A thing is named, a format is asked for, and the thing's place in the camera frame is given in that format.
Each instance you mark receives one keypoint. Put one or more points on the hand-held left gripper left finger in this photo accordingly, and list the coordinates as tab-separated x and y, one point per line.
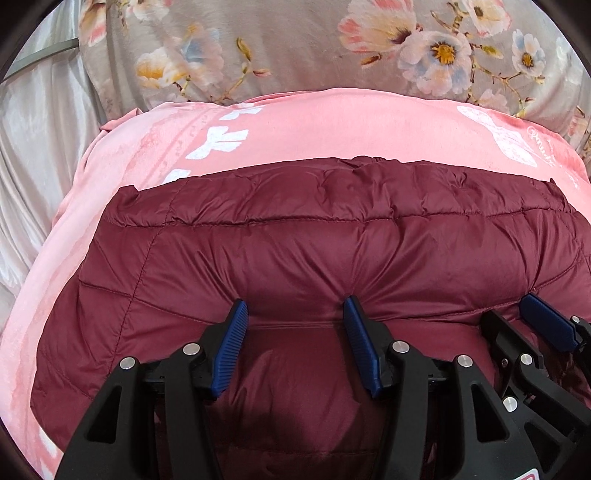
228	350

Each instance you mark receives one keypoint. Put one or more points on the pink printed blanket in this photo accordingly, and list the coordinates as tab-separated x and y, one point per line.
323	129

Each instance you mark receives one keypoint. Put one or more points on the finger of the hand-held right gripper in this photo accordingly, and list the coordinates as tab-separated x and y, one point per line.
547	321
512	341

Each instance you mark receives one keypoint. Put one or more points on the grey floral quilt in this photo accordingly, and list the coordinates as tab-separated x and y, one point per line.
300	46

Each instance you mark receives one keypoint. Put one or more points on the white satin sheet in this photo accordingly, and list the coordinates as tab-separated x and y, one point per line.
41	138

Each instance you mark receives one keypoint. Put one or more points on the maroon quilted jacket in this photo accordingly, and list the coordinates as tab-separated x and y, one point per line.
277	258

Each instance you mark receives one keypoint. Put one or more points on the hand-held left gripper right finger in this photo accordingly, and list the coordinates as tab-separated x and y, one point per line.
362	346

